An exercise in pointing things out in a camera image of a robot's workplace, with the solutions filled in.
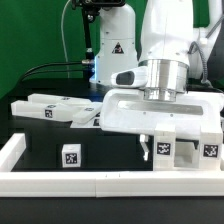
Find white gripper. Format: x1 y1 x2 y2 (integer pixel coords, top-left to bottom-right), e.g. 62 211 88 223
99 89 224 161

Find white long chair bar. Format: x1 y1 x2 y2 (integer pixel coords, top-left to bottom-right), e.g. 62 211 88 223
11 100 73 122

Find white chair seat block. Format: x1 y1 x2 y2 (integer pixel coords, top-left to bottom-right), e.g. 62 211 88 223
174 142 199 170

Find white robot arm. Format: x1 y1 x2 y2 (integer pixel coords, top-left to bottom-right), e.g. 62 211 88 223
99 0 224 169

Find white tagged cube nut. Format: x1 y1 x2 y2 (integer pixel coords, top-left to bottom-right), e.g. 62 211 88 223
61 144 81 168

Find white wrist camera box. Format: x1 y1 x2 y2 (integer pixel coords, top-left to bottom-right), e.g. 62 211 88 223
111 66 148 88

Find white U-shaped boundary frame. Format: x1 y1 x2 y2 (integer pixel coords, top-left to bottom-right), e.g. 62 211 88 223
0 133 224 197

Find black cables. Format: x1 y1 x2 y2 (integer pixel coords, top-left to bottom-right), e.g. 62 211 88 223
19 59 93 83

